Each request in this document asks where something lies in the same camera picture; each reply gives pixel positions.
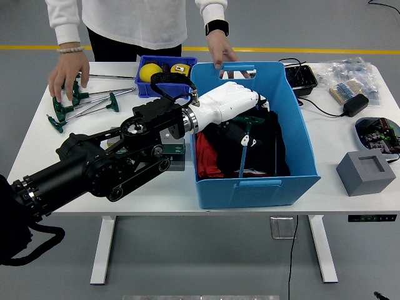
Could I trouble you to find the person's left hand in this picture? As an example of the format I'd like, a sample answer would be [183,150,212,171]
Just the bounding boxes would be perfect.
[206,32,251,79]

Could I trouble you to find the person's right hand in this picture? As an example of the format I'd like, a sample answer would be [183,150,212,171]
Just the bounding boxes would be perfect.
[47,51,91,103]

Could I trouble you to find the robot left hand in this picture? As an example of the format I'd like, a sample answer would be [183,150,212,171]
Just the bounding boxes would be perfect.
[195,81,271,148]

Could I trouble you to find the large green T-handle hex key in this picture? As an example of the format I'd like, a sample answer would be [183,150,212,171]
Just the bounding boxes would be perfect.
[231,114,266,179]

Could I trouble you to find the green metal tool stand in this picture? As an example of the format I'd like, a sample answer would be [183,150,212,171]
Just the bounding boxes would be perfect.
[106,126,186,172]

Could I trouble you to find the large blue plastic box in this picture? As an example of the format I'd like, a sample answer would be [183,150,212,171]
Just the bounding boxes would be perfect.
[189,61,322,210]

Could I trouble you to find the black wristwatch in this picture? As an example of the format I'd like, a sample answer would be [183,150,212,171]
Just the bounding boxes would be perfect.
[205,19,230,38]

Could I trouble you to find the yellow tape measure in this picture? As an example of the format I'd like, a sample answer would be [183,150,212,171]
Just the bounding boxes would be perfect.
[170,63,192,78]

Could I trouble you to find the red cloth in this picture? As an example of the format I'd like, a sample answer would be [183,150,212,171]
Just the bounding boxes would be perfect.
[196,132,224,179]

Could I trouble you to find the black cloth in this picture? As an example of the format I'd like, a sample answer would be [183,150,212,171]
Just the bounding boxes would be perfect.
[195,107,291,179]

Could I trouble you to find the white table leg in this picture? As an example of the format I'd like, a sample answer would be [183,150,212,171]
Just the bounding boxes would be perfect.
[89,215,117,286]
[307,214,339,284]

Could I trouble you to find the yellow lemon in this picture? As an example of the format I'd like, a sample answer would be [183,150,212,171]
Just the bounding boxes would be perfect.
[139,63,163,83]

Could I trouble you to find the black table control panel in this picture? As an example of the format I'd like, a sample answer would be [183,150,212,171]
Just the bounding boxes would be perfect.
[347,214,398,223]

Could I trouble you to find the small blue parts bin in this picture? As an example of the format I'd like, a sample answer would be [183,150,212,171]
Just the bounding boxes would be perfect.
[134,55,198,99]

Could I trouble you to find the person torso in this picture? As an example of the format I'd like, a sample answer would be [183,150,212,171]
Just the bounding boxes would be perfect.
[45,0,229,62]

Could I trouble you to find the black plastic tray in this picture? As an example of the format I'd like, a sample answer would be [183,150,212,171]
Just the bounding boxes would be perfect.
[283,64,319,96]

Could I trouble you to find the grey block with square recess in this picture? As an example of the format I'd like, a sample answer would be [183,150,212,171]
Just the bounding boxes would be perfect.
[336,149,397,197]

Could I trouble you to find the metal floor plate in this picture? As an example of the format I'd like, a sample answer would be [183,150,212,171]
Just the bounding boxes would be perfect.
[270,216,297,240]

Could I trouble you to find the taped resistor strips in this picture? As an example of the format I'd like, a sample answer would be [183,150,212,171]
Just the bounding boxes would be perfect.
[329,79,363,104]

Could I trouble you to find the clear plastic component bags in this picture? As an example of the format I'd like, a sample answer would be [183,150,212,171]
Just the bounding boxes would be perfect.
[314,56,382,107]

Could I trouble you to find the black power adapter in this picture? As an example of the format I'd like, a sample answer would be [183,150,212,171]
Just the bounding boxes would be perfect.
[342,93,369,118]

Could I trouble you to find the light blue plate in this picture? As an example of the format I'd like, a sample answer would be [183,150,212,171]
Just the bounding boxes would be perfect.
[354,117,400,154]

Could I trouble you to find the circuit board parts pile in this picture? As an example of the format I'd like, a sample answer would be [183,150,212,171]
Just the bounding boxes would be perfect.
[356,117,400,154]

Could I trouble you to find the thick-shaft T-handle hex key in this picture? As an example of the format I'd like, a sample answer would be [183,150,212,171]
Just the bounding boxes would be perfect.
[71,80,137,106]

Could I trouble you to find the black looped cable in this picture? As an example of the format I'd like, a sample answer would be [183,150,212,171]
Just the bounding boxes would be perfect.
[277,57,310,94]

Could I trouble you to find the black cable on floor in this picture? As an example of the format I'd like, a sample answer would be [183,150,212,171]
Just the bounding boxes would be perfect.
[367,0,400,16]

